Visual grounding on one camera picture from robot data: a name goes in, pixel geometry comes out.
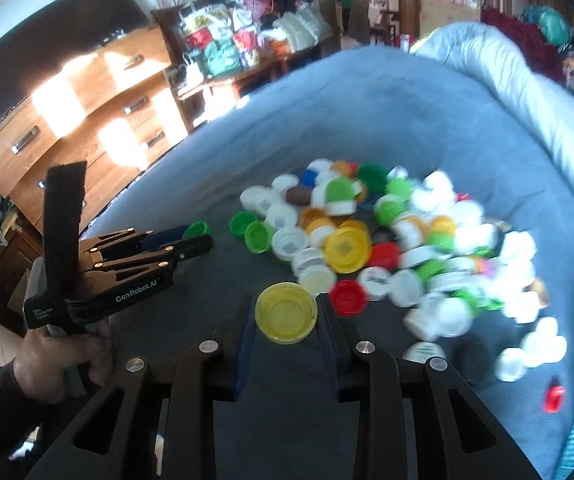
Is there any wooden dresser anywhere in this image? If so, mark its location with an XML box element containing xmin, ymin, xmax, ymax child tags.
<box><xmin>0</xmin><ymin>25</ymin><xmax>190</xmax><ymax>236</ymax></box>

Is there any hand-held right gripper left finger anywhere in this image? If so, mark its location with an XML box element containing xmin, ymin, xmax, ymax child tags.
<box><xmin>24</xmin><ymin>294</ymin><xmax>258</xmax><ymax>480</ymax></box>

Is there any dark wooden low cabinet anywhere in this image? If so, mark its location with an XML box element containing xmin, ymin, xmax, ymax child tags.
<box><xmin>0</xmin><ymin>227</ymin><xmax>48</xmax><ymax>338</ymax></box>

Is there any pile of mixed bottle caps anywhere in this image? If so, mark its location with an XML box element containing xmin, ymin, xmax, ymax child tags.
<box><xmin>229</xmin><ymin>158</ymin><xmax>568</xmax><ymax>383</ymax></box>

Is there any teal ball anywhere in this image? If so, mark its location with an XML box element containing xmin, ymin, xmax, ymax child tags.
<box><xmin>524</xmin><ymin>4</ymin><xmax>573</xmax><ymax>48</ymax></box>

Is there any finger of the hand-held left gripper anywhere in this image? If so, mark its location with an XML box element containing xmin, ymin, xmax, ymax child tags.
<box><xmin>78</xmin><ymin>226</ymin><xmax>193</xmax><ymax>261</ymax></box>
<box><xmin>84</xmin><ymin>234</ymin><xmax>214</xmax><ymax>286</ymax></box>

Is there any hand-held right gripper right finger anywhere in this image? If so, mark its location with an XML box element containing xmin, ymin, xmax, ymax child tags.
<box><xmin>316</xmin><ymin>292</ymin><xmax>543</xmax><ymax>480</ymax></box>

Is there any person's left hand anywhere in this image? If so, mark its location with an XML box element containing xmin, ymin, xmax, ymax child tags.
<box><xmin>14</xmin><ymin>321</ymin><xmax>115</xmax><ymax>405</ymax></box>

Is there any wooden door frame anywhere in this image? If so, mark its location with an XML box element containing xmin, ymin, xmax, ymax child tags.
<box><xmin>317</xmin><ymin>0</ymin><xmax>420</xmax><ymax>48</ymax></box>

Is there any yellow bottle cap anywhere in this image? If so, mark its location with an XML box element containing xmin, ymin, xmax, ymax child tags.
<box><xmin>254</xmin><ymin>282</ymin><xmax>319</xmax><ymax>345</ymax></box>

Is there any black television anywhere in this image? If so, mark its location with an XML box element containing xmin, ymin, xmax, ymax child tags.
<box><xmin>0</xmin><ymin>0</ymin><xmax>150</xmax><ymax>126</ymax></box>

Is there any small red bottle cap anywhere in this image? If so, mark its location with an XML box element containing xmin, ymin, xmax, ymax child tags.
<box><xmin>543</xmin><ymin>385</ymin><xmax>566</xmax><ymax>414</ymax></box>

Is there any light blue duvet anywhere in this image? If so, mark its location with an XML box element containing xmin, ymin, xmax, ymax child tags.
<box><xmin>409</xmin><ymin>21</ymin><xmax>574</xmax><ymax>211</ymax></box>

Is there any dark red blanket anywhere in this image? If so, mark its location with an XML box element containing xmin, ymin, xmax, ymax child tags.
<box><xmin>480</xmin><ymin>6</ymin><xmax>568</xmax><ymax>86</ymax></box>

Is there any wooden side table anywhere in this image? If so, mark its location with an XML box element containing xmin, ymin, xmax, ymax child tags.
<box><xmin>149</xmin><ymin>7</ymin><xmax>343</xmax><ymax>133</ymax></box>

